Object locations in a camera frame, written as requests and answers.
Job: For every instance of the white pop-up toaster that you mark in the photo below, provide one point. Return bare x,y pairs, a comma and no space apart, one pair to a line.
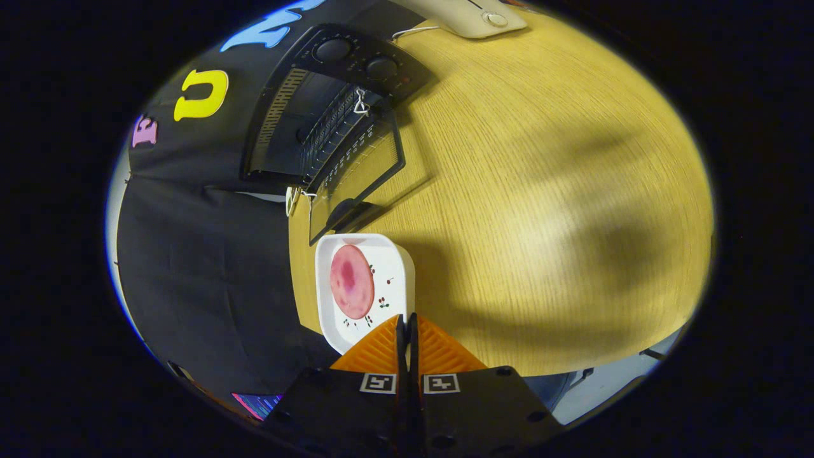
470,19

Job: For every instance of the white square cherry-print plate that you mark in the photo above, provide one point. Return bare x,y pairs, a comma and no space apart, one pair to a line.
394,273

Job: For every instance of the black backdrop cloth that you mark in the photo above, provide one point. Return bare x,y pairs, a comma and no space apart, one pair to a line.
210,273

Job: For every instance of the pink blue lit panel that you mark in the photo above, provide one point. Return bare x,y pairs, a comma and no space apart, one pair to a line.
257,404

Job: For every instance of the black toaster oven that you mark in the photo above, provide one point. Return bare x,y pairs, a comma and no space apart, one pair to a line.
356,63

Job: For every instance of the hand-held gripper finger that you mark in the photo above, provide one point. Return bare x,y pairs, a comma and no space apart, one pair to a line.
401,350
413,350

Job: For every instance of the pink ham slice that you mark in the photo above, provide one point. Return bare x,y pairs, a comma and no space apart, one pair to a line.
351,283

